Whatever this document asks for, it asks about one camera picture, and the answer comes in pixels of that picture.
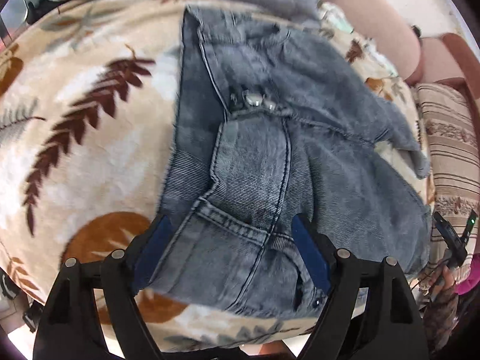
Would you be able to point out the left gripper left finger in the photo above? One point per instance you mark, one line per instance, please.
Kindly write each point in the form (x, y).
(69, 327)

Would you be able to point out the beige leaf-pattern blanket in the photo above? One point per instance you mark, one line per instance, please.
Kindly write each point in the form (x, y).
(88, 115)

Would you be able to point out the right forearm patterned sleeve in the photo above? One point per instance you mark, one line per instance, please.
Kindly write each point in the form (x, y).
(440, 318)

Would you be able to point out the person's right hand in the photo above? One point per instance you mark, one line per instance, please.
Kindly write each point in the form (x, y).
(442, 279)

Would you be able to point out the pink padded headboard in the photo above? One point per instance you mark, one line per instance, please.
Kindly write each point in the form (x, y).
(444, 59)

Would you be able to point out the grey denim pants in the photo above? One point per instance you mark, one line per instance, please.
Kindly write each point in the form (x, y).
(272, 122)

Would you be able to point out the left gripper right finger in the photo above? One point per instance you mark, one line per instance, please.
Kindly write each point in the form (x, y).
(370, 312)

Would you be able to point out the striped floral beige pillow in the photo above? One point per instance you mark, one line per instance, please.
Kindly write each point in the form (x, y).
(450, 135)

